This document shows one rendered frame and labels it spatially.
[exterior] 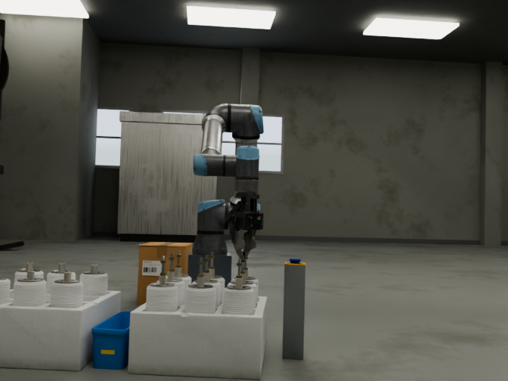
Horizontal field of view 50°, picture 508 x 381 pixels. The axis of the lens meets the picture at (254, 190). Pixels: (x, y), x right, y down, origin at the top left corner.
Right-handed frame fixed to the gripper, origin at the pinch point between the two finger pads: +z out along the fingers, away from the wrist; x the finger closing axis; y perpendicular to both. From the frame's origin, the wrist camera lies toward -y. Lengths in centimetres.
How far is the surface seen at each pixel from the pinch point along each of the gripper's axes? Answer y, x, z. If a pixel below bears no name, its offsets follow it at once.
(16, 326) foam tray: -20, -65, 22
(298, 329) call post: 8.0, 18.0, 24.5
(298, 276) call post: 7.6, 17.4, 6.9
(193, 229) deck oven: -570, 239, 14
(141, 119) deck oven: -602, 166, -144
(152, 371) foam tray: 3.3, -30.8, 33.3
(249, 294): 15.0, -5.6, 10.5
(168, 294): 2.0, -26.1, 11.3
